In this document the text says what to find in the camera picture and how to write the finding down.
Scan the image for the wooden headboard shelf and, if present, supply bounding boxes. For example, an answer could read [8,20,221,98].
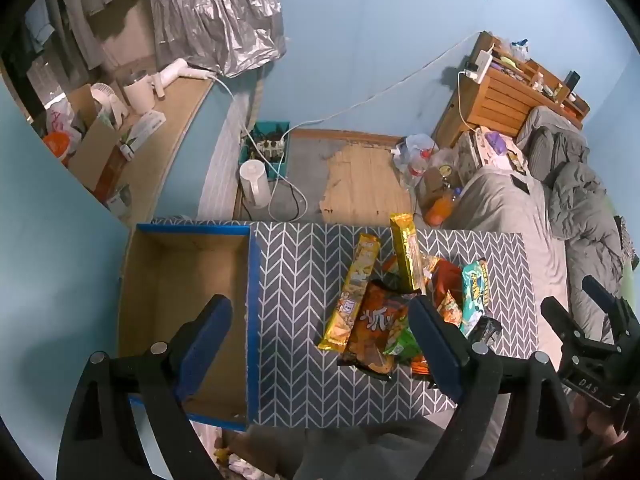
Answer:
[432,31,591,149]

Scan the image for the power strip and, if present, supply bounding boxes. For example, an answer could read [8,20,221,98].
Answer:
[250,137,286,161]

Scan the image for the white hair dryer cable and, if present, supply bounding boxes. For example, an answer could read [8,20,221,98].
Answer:
[212,74,257,153]

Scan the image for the white carton box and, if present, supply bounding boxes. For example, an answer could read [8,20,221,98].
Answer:
[120,110,167,161]

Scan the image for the gold long snack packet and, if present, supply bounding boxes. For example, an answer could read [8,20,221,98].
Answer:
[389,212,429,295]

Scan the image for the grey cloth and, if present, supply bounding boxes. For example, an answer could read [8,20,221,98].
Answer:
[295,412,501,480]

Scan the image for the white kettle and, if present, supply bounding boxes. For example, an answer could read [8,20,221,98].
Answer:
[239,161,274,209]

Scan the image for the grey chevron tablecloth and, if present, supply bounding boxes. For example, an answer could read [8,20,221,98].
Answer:
[150,219,541,429]

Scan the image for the yellow long snack packet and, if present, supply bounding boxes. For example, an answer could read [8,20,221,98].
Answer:
[318,234,382,356]

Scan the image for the person's right hand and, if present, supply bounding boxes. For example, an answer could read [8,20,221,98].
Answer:
[570,400,632,467]

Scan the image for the grey bed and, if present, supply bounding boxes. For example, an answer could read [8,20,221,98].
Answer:
[450,162,626,480]

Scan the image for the white charger block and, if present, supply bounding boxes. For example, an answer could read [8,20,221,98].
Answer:
[465,49,494,84]

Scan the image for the teal storage bin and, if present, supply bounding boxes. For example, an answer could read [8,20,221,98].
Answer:
[239,121,291,181]

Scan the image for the white wall cable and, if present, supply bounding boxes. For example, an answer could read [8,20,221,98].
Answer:
[285,30,482,137]

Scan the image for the white hair dryer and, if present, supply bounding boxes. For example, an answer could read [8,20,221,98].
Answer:
[152,58,219,99]

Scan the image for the brown-orange chip bag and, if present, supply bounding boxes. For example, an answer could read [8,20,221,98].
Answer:
[337,279,416,380]

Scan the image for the hanging grey clothes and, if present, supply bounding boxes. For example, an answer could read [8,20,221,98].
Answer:
[50,0,138,69]

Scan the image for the open brown cardboard box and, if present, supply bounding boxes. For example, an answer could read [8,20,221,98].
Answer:
[67,85,124,187]

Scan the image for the teal snack bag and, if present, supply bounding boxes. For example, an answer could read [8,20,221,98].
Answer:
[459,259,490,337]

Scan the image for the orange drink bottle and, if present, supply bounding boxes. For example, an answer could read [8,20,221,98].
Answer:
[425,187,463,227]

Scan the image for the blue-edged cardboard box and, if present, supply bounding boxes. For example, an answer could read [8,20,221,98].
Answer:
[116,223,261,432]

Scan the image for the small orange snack packet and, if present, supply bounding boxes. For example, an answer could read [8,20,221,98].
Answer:
[437,290,463,329]

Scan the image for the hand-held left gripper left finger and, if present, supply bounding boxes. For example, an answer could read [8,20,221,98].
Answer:
[57,294,234,480]

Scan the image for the plastic bottle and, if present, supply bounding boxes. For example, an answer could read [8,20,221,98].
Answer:
[392,133,441,186]

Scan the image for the orange peanut snack bag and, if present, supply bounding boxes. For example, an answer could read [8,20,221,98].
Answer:
[382,255,442,291]

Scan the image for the orange round container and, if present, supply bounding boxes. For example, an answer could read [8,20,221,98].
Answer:
[42,132,74,167]

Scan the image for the purple item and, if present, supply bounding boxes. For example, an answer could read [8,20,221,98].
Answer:
[482,131,509,157]

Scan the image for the wooden ledge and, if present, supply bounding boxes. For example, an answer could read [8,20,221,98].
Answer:
[95,77,217,224]

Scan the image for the small white fan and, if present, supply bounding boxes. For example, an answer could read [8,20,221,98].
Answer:
[91,82,129,129]

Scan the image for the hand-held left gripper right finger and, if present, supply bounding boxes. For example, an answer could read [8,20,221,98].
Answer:
[407,295,584,480]

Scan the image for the orange and green cracker bag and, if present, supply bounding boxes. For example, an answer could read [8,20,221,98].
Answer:
[385,317,433,378]

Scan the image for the white plastic bag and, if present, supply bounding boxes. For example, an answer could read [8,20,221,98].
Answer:
[46,97,81,136]

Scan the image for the cream cup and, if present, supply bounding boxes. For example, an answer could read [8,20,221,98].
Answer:
[121,71,157,113]

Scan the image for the grey duvet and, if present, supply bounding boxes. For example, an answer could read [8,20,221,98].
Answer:
[517,105,627,331]

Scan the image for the small black snack packet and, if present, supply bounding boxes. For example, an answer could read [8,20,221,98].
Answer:
[467,316,503,350]

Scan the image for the red snack bag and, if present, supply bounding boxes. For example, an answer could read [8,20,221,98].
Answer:
[429,257,465,311]

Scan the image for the silver foil curtain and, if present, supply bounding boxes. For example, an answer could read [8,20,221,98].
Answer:
[147,0,287,79]

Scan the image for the small brown cardboard box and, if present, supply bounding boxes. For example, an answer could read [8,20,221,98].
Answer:
[417,162,463,201]

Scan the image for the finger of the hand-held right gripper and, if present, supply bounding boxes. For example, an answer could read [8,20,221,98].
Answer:
[541,296,613,361]
[581,275,640,343]

